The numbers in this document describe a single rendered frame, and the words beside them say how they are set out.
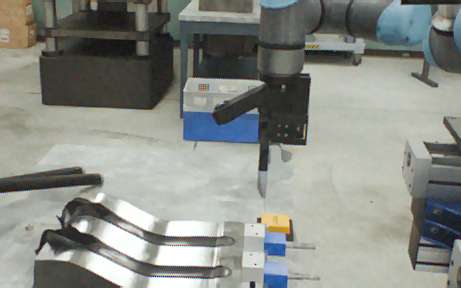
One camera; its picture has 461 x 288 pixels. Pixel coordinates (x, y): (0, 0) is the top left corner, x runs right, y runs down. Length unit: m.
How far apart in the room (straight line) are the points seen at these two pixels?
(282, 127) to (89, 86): 4.14
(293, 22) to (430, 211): 0.59
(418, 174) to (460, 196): 0.10
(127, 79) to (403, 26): 4.17
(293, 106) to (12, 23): 6.75
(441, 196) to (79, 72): 4.03
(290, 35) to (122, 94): 4.12
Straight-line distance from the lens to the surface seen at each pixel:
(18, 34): 7.65
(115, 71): 5.02
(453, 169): 1.37
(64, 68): 5.13
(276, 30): 0.98
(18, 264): 1.16
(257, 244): 1.12
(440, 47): 1.43
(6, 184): 1.43
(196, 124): 4.30
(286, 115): 1.01
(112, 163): 1.75
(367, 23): 0.98
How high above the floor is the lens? 1.44
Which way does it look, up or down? 22 degrees down
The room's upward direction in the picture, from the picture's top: 2 degrees clockwise
